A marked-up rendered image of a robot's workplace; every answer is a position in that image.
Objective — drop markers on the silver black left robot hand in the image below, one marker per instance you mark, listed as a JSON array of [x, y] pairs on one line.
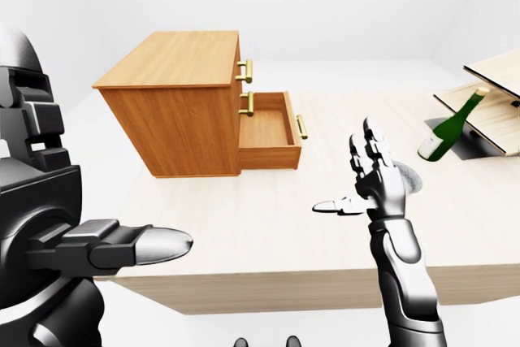
[[44, 200]]

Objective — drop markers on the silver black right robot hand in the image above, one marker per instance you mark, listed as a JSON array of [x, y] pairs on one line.
[[382, 188]]

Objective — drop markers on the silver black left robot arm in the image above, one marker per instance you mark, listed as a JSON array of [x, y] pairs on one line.
[[61, 318]]

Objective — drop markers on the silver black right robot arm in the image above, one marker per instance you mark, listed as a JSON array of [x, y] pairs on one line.
[[406, 282]]

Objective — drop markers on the wooden cabinet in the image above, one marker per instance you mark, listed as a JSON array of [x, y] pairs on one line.
[[170, 119]]

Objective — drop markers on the green wine bottle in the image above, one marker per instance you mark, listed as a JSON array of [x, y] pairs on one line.
[[447, 127]]

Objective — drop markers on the open wooden drawer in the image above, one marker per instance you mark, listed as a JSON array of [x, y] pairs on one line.
[[270, 156]]

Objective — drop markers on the pale wooden wine rack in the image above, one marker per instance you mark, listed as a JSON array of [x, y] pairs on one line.
[[495, 119]]

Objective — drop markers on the closed wooden drawer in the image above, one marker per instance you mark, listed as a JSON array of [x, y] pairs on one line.
[[241, 119], [239, 48]]

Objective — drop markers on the small dark rounded shape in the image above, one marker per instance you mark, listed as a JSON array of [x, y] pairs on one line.
[[241, 342], [292, 341]]

